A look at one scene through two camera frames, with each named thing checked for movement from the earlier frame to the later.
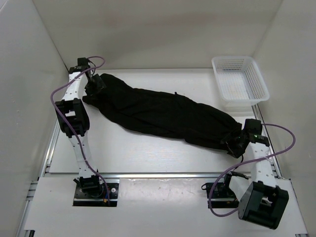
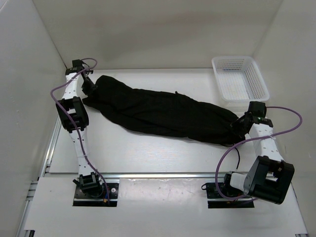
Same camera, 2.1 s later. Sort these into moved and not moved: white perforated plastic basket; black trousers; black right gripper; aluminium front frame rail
Moved: black right gripper; black trousers
Not moved: aluminium front frame rail; white perforated plastic basket
